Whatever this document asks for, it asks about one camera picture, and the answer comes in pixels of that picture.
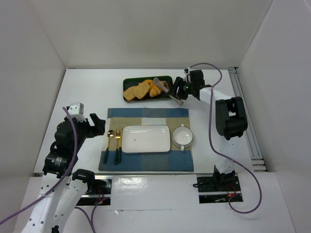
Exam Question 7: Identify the metal food tongs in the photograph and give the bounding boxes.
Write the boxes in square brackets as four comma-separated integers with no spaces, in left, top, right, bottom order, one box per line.
[153,77,184,106]

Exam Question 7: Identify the striped golden bread roll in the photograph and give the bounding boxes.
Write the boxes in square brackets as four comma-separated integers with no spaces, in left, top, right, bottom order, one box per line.
[149,84,163,98]

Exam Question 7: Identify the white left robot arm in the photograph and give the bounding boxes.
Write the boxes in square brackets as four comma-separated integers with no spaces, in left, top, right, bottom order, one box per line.
[22,112,105,233]

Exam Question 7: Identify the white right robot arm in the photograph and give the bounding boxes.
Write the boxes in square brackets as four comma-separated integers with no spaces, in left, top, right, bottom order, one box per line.
[167,69,248,184]

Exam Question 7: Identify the seeded bread slice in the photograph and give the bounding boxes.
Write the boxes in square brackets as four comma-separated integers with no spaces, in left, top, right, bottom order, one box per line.
[133,83,150,100]

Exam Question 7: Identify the left bread slice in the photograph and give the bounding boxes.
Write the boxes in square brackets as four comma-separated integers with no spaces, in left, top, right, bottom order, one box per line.
[123,86,136,101]

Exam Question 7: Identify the dark green serving tray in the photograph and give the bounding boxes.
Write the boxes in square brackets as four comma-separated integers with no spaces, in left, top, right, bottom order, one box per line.
[122,76,173,102]

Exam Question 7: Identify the white rectangular plate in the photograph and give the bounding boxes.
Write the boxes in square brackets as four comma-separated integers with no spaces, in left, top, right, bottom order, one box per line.
[121,125,171,153]

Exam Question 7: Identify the blue beige checked placemat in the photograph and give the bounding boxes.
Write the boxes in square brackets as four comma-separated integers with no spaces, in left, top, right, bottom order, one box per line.
[98,108,194,172]

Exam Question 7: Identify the gold spoon green handle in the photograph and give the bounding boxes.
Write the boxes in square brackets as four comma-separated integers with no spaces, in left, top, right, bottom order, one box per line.
[103,130,115,164]

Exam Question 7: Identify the gold fork green handle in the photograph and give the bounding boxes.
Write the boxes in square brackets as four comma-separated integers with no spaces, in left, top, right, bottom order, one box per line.
[114,129,121,165]

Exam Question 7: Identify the orange ring donut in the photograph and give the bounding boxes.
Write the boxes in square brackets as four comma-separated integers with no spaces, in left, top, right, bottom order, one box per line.
[143,79,155,92]

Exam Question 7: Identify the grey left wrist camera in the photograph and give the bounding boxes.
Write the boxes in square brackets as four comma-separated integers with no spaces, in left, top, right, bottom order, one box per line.
[67,102,84,115]

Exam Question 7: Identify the white bowl with handles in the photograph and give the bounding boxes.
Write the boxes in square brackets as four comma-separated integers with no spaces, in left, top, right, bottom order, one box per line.
[172,124,193,151]

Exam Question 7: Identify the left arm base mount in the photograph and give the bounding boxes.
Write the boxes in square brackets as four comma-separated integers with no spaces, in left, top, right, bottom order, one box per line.
[77,178,112,206]

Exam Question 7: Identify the aluminium frame rail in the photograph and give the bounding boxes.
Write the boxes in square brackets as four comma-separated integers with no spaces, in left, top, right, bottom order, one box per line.
[228,67,268,172]

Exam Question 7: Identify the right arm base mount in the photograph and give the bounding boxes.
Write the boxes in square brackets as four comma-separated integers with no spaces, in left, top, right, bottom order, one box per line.
[192,174,243,204]

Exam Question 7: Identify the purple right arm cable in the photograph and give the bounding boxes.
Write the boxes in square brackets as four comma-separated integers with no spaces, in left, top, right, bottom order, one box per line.
[184,63,262,214]

